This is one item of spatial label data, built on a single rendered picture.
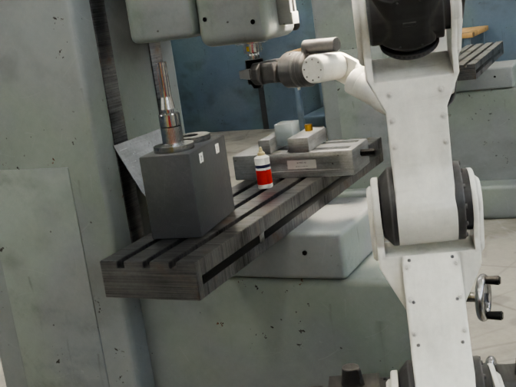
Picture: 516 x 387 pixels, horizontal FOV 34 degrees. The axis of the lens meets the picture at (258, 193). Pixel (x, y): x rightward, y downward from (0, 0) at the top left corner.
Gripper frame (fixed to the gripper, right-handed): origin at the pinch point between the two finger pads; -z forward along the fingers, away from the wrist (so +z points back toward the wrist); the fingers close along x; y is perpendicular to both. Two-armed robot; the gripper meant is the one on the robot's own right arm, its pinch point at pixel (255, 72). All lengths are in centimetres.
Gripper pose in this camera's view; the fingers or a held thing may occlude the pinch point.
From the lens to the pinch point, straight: 220.8
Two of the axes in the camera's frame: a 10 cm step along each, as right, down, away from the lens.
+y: 1.4, 9.7, 2.1
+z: 7.6, 0.4, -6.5
